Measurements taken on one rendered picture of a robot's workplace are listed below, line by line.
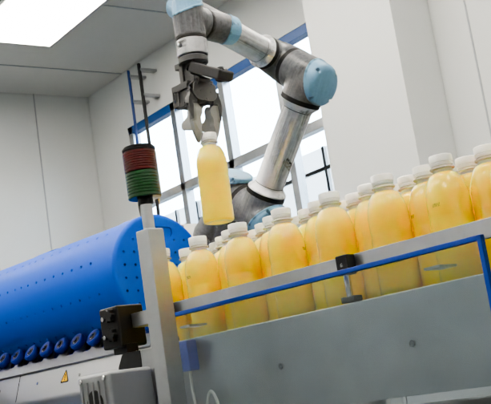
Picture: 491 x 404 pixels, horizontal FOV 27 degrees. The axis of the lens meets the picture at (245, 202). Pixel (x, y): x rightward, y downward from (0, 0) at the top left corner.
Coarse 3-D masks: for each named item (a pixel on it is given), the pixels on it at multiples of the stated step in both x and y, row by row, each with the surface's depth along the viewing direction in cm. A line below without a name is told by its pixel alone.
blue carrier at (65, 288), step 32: (128, 224) 239; (160, 224) 245; (64, 256) 254; (96, 256) 240; (128, 256) 237; (0, 288) 274; (32, 288) 260; (64, 288) 248; (96, 288) 238; (128, 288) 234; (0, 320) 272; (32, 320) 261; (64, 320) 251; (96, 320) 243; (0, 352) 280
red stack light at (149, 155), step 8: (128, 152) 187; (136, 152) 186; (144, 152) 187; (152, 152) 188; (128, 160) 187; (136, 160) 186; (144, 160) 186; (152, 160) 188; (128, 168) 187; (136, 168) 186; (144, 168) 186; (152, 168) 187
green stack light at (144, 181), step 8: (128, 176) 187; (136, 176) 186; (144, 176) 186; (152, 176) 186; (128, 184) 187; (136, 184) 186; (144, 184) 186; (152, 184) 186; (128, 192) 187; (136, 192) 185; (144, 192) 185; (152, 192) 186; (160, 192) 187; (136, 200) 189
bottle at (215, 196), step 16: (208, 144) 233; (208, 160) 230; (224, 160) 232; (208, 176) 230; (224, 176) 231; (208, 192) 229; (224, 192) 229; (208, 208) 229; (224, 208) 228; (208, 224) 233
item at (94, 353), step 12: (84, 348) 249; (96, 348) 244; (24, 360) 271; (36, 360) 265; (48, 360) 260; (60, 360) 254; (72, 360) 249; (84, 360) 245; (0, 372) 277; (12, 372) 271; (24, 372) 266; (36, 372) 262
